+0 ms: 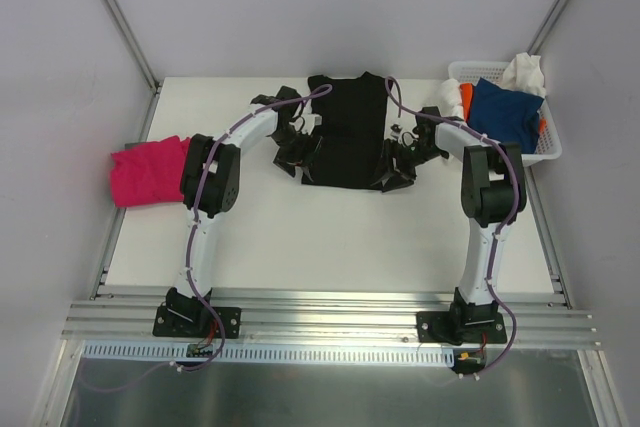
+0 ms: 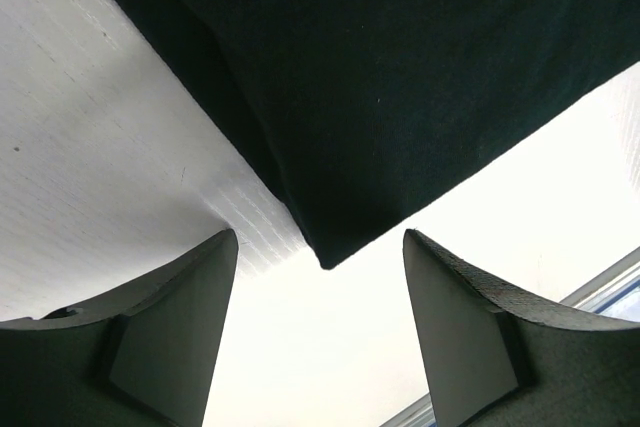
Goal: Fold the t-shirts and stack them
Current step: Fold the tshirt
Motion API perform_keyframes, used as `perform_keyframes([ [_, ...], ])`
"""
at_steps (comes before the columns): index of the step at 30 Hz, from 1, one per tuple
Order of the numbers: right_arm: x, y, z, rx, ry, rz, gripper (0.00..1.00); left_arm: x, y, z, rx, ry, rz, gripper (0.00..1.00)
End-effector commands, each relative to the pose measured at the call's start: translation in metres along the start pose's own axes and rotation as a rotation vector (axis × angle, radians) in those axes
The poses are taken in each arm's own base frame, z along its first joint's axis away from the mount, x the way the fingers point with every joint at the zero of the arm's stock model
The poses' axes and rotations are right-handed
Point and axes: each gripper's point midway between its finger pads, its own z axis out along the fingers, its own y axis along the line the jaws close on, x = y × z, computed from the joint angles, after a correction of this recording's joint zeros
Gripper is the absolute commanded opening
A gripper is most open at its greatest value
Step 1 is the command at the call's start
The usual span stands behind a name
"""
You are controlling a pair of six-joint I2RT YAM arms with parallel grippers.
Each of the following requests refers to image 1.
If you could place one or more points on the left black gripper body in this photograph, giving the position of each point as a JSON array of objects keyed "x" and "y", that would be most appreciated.
[{"x": 298, "y": 153}]

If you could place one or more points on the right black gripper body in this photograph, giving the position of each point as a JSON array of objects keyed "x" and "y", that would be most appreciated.
[{"x": 398, "y": 163}]

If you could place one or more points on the black t shirt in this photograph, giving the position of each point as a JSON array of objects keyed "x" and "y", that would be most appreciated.
[{"x": 352, "y": 131}]

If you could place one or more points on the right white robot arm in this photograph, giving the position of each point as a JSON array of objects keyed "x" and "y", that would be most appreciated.
[{"x": 492, "y": 195}]

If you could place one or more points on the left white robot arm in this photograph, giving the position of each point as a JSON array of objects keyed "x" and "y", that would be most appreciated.
[{"x": 210, "y": 184}]

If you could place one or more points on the white t shirt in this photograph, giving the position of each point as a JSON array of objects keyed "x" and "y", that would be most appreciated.
[{"x": 452, "y": 97}]

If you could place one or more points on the orange t shirt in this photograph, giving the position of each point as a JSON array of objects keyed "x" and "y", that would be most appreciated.
[{"x": 466, "y": 91}]

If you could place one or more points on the blue t shirt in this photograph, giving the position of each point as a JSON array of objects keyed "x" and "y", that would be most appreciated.
[{"x": 506, "y": 116}]

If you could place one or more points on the folded pink t shirt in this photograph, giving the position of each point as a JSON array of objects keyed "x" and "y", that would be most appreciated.
[{"x": 149, "y": 173}]

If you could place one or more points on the white plastic basket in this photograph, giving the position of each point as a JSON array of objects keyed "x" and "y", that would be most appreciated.
[{"x": 549, "y": 146}]

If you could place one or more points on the white cloth in basket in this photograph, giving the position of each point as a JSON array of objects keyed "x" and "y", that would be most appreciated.
[{"x": 524, "y": 74}]

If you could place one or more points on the aluminium mounting rail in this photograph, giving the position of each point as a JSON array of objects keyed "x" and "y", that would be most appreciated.
[{"x": 330, "y": 318}]

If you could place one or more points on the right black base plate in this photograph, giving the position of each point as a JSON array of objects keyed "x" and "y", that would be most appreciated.
[{"x": 438, "y": 327}]

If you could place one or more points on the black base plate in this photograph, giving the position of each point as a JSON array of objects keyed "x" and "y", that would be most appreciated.
[
  {"x": 170, "y": 324},
  {"x": 438, "y": 327}
]

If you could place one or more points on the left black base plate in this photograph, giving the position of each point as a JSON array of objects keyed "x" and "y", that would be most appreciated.
[{"x": 170, "y": 324}]

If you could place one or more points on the white slotted cable duct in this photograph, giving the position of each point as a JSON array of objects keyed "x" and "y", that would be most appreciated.
[{"x": 272, "y": 354}]

